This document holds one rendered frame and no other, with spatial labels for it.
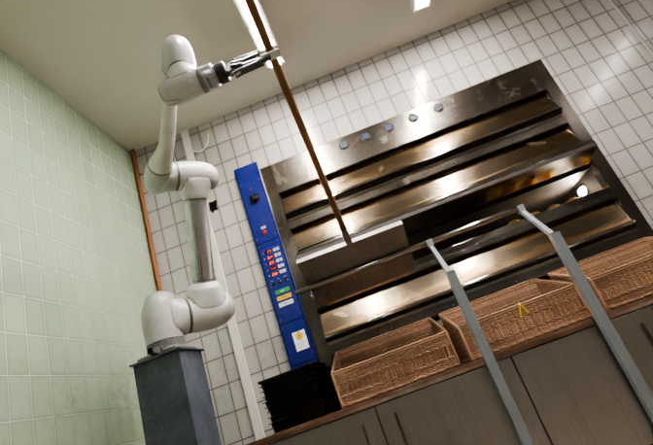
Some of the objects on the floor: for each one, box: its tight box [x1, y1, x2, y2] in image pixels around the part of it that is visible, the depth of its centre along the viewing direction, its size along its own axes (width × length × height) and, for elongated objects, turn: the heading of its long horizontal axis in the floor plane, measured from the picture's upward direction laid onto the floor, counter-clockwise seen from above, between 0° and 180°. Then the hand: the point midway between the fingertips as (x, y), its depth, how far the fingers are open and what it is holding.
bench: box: [245, 294, 653, 445], centre depth 208 cm, size 56×242×58 cm, turn 44°
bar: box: [295, 204, 653, 445], centre depth 200 cm, size 31×127×118 cm, turn 44°
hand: (270, 53), depth 164 cm, fingers closed on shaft, 3 cm apart
